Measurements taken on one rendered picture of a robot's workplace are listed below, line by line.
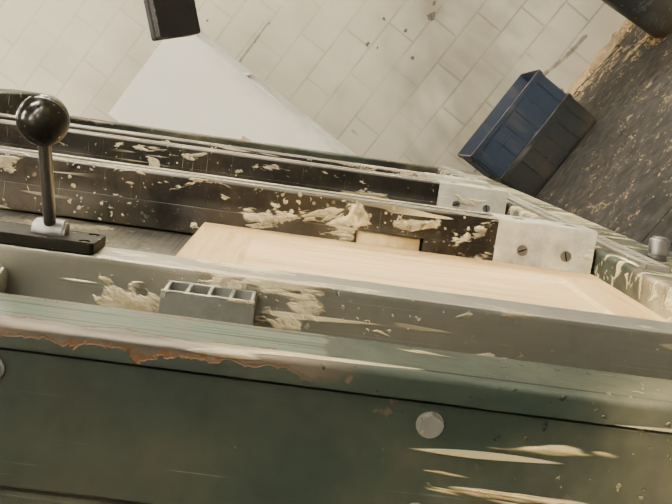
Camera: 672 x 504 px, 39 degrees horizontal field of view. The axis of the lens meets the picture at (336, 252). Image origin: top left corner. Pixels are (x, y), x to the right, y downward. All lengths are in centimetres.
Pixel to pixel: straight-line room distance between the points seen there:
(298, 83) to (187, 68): 149
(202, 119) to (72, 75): 174
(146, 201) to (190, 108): 370
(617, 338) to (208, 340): 39
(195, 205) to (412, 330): 48
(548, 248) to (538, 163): 411
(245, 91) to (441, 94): 181
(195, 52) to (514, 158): 180
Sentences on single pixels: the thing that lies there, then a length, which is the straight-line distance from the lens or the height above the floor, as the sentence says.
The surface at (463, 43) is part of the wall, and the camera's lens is 627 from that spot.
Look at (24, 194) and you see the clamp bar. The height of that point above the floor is 150.
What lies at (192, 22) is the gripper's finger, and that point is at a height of 139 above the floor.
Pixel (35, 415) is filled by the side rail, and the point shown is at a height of 131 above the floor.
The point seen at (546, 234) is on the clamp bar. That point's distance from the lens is 120.
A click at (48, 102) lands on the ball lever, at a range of 71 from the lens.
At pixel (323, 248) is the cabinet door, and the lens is 110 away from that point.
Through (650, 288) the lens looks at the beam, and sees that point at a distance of 104.
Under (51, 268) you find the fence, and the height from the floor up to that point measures 138.
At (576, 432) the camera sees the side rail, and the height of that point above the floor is 108.
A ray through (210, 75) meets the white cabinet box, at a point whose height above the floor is 176.
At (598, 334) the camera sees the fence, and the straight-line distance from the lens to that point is 78.
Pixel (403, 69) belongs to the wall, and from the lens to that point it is 623.
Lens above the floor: 130
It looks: 7 degrees down
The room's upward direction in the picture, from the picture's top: 52 degrees counter-clockwise
